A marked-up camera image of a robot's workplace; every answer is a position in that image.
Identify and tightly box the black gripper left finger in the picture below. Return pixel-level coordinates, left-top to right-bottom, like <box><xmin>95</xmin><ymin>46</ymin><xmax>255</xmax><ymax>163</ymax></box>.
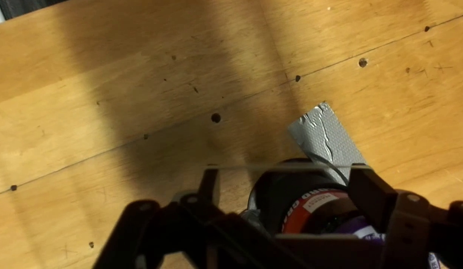
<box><xmin>93</xmin><ymin>166</ymin><xmax>273</xmax><ymax>269</ymax></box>

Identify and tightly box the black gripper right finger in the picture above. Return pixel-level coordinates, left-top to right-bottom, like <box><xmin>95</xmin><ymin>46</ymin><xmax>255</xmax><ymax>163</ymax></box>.
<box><xmin>348</xmin><ymin>163</ymin><xmax>463</xmax><ymax>269</ymax></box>

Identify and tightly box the grey duct tape strip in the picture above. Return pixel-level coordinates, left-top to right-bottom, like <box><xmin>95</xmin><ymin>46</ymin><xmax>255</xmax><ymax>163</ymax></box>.
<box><xmin>288</xmin><ymin>102</ymin><xmax>364</xmax><ymax>185</ymax></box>

